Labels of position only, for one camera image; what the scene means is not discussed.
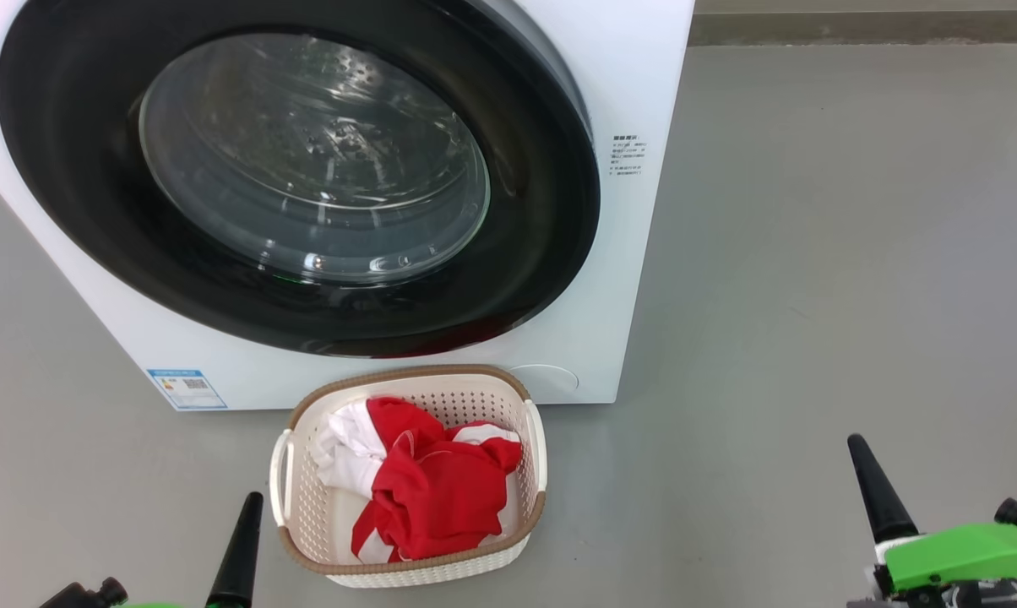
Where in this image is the black round glass washer door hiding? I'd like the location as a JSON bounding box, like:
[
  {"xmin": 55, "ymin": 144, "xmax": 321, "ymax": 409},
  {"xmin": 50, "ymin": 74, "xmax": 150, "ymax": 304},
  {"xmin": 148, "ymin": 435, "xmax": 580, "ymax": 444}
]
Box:
[{"xmin": 0, "ymin": 0, "xmax": 601, "ymax": 359}]

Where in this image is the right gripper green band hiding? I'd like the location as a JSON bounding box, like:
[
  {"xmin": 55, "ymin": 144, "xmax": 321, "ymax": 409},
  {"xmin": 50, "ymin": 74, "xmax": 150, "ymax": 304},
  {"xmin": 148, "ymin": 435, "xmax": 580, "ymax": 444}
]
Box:
[{"xmin": 846, "ymin": 434, "xmax": 1017, "ymax": 608}]

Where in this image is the blue energy label sticker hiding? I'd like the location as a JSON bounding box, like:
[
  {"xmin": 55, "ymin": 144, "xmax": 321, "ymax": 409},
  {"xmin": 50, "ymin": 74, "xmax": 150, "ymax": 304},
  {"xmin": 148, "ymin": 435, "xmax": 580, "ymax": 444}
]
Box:
[{"xmin": 147, "ymin": 368, "xmax": 228, "ymax": 410}]

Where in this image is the red and white garment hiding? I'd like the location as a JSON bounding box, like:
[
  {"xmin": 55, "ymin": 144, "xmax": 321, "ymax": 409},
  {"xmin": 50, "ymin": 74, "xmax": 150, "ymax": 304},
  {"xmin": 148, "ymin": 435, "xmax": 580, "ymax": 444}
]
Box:
[{"xmin": 310, "ymin": 397, "xmax": 524, "ymax": 564}]

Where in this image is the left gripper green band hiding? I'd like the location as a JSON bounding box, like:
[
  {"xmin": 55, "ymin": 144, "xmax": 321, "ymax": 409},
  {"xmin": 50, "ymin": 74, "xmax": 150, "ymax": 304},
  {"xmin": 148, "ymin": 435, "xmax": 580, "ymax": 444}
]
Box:
[{"xmin": 118, "ymin": 493, "xmax": 265, "ymax": 608}]

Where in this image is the cream perforated laundry basket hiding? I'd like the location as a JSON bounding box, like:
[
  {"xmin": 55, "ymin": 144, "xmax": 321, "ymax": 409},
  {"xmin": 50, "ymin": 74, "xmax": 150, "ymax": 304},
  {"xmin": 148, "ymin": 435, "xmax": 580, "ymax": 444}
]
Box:
[{"xmin": 269, "ymin": 365, "xmax": 548, "ymax": 589}]

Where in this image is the white front-load washing machine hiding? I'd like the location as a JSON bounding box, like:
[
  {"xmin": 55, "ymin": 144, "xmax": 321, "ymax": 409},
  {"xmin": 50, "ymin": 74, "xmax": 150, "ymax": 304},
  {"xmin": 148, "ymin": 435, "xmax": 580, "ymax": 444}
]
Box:
[{"xmin": 0, "ymin": 0, "xmax": 697, "ymax": 412}]

